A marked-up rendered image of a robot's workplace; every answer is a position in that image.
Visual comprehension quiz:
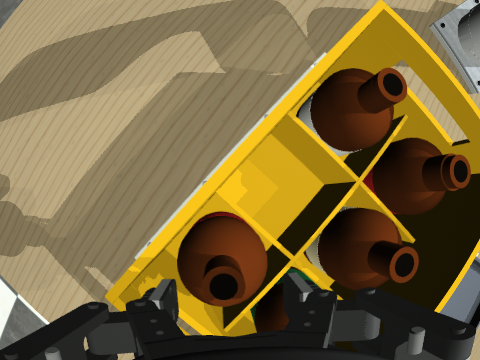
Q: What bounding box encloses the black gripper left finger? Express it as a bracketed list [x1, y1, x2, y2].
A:
[0, 279, 203, 360]

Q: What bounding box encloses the yellow bottle crate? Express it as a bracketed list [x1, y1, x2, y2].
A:
[105, 0, 480, 337]

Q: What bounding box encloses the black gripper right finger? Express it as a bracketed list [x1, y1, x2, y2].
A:
[270, 272, 476, 360]

